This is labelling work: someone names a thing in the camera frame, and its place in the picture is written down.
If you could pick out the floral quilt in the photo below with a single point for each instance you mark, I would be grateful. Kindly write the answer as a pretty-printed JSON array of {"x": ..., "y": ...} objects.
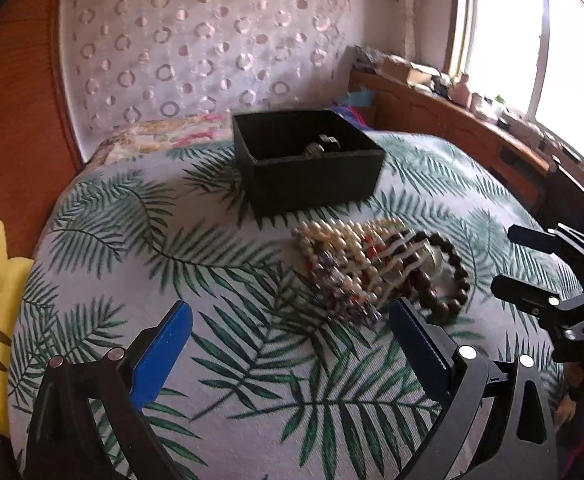
[{"x": 172, "y": 132}]

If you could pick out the row of windowsill clutter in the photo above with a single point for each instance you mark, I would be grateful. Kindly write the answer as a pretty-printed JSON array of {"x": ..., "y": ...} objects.
[{"x": 472, "y": 97}]

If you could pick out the wooden bedside cabinet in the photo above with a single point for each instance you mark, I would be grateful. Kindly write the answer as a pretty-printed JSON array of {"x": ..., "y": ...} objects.
[{"x": 422, "y": 110}]

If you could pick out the pile of beaded jewelry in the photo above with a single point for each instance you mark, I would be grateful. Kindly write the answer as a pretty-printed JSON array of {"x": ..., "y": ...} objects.
[{"x": 342, "y": 260}]

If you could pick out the navy blue blanket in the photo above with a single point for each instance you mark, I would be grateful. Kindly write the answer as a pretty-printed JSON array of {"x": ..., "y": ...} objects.
[{"x": 354, "y": 116}]

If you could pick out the black jewelry box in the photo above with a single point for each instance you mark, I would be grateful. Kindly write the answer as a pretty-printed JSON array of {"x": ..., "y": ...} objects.
[{"x": 312, "y": 185}]

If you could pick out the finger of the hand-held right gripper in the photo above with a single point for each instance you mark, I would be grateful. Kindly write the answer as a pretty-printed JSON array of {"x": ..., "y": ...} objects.
[
  {"x": 532, "y": 237},
  {"x": 522, "y": 292}
]

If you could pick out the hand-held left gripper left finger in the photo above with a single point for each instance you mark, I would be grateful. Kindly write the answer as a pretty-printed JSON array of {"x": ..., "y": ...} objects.
[{"x": 164, "y": 355}]

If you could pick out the leaf print blanket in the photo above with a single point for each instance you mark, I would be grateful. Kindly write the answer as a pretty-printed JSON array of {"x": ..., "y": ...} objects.
[{"x": 222, "y": 260}]

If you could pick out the blue plastic bag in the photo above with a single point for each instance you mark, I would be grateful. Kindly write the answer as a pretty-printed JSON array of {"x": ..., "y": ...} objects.
[{"x": 359, "y": 99}]

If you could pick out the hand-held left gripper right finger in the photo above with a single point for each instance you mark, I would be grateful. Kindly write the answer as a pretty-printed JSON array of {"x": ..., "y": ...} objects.
[{"x": 422, "y": 350}]

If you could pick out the window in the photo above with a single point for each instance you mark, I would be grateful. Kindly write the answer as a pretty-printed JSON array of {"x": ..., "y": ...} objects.
[{"x": 522, "y": 35}]

